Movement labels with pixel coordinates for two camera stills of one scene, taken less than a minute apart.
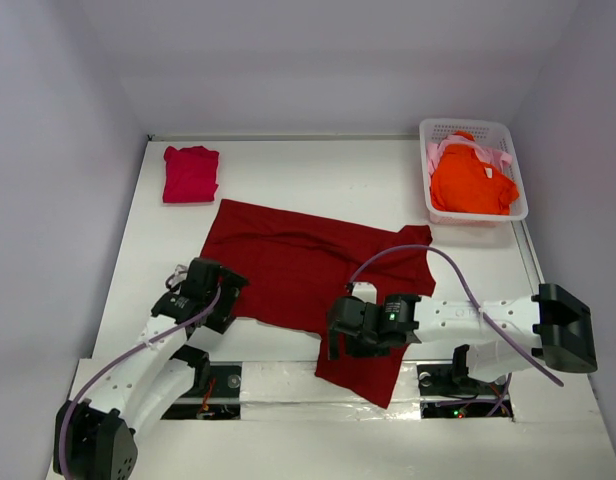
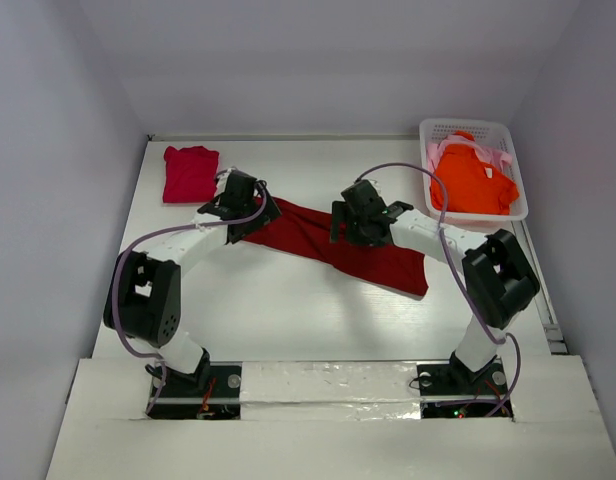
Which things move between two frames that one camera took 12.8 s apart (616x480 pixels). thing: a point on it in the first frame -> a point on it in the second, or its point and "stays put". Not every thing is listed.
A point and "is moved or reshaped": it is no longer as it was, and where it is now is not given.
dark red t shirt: (295, 267) is moved or reshaped
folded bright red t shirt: (190, 174) stays put
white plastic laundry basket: (496, 136) stays put
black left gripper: (231, 286) -> (268, 215)
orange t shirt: (463, 183) stays put
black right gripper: (335, 325) -> (339, 223)
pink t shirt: (497, 158) stays put
